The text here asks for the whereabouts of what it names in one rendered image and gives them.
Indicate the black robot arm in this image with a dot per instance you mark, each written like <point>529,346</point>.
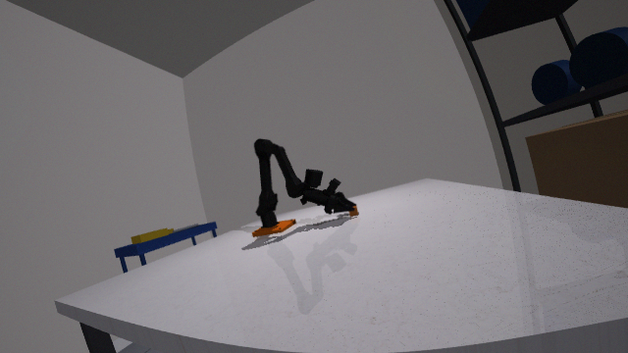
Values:
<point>264,149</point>

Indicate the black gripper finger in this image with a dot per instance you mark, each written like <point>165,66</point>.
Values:
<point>344,200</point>
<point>341,207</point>

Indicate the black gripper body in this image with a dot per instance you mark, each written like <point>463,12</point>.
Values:
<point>324,199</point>

